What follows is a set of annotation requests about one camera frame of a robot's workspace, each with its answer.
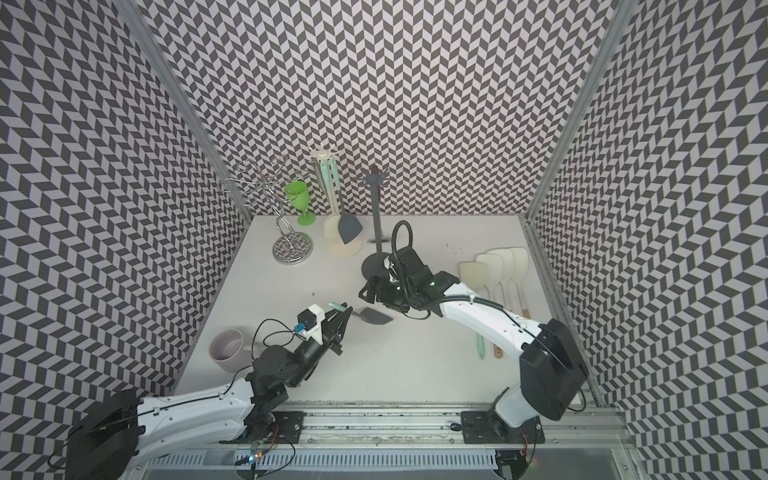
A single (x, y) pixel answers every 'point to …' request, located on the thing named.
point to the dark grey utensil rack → (374, 264)
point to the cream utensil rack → (337, 246)
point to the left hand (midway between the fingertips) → (349, 308)
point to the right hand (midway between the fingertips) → (371, 304)
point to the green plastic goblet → (299, 195)
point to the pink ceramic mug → (228, 351)
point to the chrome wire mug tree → (293, 248)
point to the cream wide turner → (332, 223)
